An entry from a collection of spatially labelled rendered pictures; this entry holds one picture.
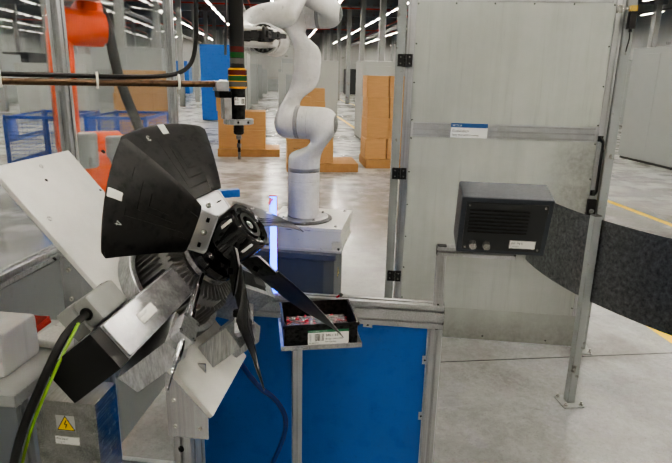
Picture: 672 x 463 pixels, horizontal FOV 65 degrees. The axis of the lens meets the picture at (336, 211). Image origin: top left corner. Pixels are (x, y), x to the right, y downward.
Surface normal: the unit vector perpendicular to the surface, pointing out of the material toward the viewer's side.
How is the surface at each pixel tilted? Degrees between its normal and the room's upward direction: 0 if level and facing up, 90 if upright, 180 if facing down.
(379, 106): 90
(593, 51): 90
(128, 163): 70
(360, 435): 90
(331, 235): 90
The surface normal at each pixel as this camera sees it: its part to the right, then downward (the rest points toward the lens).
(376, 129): 0.13, 0.25
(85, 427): -0.11, 0.24
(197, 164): 0.33, -0.58
